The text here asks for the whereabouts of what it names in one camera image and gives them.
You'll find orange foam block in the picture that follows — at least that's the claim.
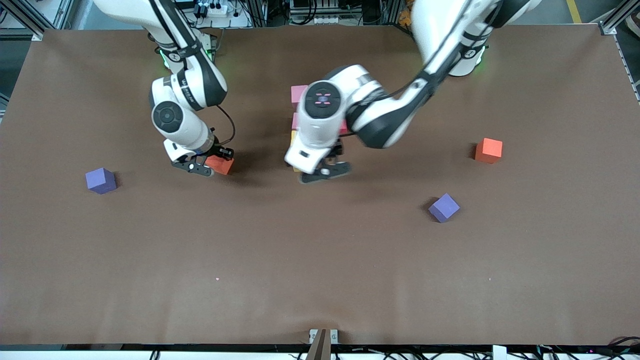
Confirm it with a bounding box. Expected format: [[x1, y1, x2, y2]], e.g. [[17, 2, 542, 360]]
[[474, 137, 504, 164], [205, 155, 235, 176]]

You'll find purple foam block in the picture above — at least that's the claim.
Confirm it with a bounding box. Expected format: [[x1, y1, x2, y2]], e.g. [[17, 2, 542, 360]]
[[85, 167, 117, 195], [428, 193, 461, 224]]

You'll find brown paper table cover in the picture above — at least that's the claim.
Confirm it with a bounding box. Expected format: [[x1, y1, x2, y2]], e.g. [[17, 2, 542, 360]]
[[0, 22, 640, 346]]

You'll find white power strip with plugs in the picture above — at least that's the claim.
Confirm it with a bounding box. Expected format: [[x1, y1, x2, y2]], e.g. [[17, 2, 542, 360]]
[[192, 2, 231, 18]]

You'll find metal mount bracket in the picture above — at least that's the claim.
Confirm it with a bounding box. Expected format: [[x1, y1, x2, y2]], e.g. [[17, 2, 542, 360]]
[[305, 328, 339, 360]]

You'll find aluminium frame profile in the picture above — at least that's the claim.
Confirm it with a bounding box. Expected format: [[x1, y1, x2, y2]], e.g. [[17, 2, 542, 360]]
[[0, 0, 76, 42], [597, 0, 640, 36]]

